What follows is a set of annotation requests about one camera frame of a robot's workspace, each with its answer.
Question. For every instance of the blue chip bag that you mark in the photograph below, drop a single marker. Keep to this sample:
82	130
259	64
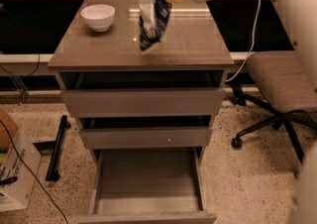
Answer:
153	20

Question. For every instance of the grey top drawer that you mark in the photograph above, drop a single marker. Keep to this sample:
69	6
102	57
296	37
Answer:
139	103

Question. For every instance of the grey drawer cabinet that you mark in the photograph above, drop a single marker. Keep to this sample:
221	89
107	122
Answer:
191	55

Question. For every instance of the grey middle drawer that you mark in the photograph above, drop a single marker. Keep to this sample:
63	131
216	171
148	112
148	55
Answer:
146	138

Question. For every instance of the grey open bottom drawer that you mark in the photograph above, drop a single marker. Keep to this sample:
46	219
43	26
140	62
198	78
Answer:
148	186

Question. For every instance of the white ceramic bowl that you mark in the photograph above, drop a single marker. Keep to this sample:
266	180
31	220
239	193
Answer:
98	17

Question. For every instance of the brown office chair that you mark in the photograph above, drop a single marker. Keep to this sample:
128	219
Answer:
287	92

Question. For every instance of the black bar with wheels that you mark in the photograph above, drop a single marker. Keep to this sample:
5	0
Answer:
52	174

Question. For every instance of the brown cardboard box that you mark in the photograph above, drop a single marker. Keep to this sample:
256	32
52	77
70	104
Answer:
8	129

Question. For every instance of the white cardboard box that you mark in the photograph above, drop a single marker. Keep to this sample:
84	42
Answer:
22	162

